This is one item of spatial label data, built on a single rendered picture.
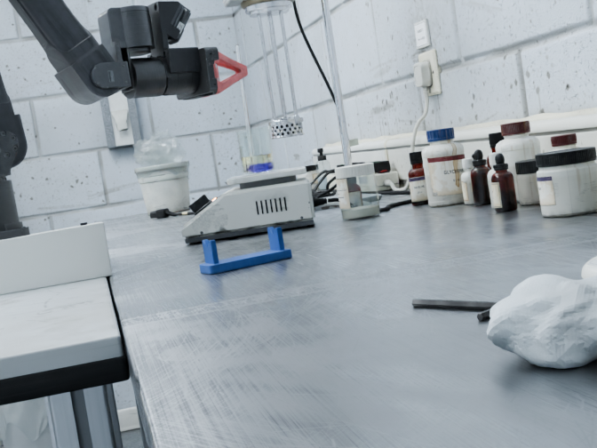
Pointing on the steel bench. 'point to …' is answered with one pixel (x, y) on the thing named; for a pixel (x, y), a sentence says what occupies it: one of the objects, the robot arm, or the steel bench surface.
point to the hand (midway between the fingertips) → (241, 71)
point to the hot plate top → (266, 175)
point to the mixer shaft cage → (290, 126)
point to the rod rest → (244, 255)
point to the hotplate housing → (255, 210)
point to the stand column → (336, 82)
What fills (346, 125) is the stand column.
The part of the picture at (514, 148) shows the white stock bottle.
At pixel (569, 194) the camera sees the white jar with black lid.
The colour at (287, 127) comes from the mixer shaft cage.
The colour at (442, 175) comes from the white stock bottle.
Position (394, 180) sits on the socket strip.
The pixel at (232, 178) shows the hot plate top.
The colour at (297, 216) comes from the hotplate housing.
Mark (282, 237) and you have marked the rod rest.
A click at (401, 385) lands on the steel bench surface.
